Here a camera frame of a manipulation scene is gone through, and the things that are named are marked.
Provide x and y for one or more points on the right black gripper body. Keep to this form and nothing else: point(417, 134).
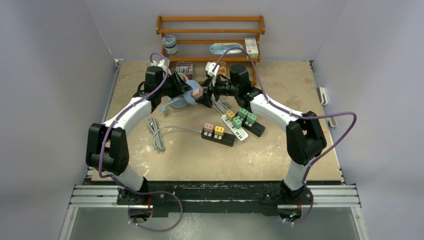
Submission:
point(219, 88)

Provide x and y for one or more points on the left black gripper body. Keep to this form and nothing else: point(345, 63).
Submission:
point(171, 87)

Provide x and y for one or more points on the pink plug round socket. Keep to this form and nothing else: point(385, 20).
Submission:
point(197, 93)

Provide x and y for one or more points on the round blue power socket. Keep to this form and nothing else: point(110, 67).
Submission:
point(188, 95)

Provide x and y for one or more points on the yellow plug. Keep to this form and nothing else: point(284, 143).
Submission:
point(219, 130)
point(230, 115)

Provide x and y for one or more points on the black power strip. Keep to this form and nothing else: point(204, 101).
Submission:
point(226, 139)
point(257, 129)

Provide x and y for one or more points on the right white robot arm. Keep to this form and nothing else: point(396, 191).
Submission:
point(305, 139)

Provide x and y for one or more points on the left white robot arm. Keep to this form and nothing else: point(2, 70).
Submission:
point(107, 148)

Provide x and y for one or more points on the yellow plug on white strip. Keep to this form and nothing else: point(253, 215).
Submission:
point(230, 115)

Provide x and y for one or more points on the green plug upper black strip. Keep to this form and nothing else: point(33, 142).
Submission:
point(242, 113)

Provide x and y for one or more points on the green plug black strip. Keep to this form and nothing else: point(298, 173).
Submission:
point(251, 118)
point(242, 113)

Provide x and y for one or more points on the green plug on white strip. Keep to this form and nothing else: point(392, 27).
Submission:
point(237, 122)

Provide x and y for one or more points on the green plug lower black strip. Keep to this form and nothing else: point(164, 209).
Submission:
point(251, 118)

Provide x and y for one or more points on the small orange book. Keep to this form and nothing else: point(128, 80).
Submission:
point(222, 70)

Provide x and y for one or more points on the pack of coloured markers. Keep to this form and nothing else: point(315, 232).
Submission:
point(185, 68)

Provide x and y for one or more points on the blue packaged toothbrush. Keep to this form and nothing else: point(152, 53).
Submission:
point(220, 48)

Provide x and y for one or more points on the blue white round tin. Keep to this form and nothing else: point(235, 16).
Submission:
point(169, 43)

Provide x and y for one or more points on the wooden shelf rack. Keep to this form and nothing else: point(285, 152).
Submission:
point(195, 34)

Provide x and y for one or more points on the white power strip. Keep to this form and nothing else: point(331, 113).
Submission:
point(240, 133)

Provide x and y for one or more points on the white green box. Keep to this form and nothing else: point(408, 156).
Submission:
point(251, 47)

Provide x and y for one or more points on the coiled grey cable round socket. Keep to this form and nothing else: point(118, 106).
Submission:
point(176, 103)

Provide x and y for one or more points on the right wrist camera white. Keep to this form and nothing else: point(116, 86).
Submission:
point(212, 69)

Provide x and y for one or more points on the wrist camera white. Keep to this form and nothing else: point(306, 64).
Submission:
point(164, 64)
point(212, 69)

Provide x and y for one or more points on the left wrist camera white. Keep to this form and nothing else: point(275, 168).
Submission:
point(164, 64)

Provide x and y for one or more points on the white wall bracket upper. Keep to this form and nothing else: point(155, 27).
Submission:
point(322, 95)

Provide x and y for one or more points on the white wall bracket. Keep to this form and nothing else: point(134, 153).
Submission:
point(322, 95)
point(331, 121)

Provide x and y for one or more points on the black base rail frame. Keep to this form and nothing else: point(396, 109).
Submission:
point(256, 197)

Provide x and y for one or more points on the white wall bracket lower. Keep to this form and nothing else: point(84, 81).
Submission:
point(331, 121)

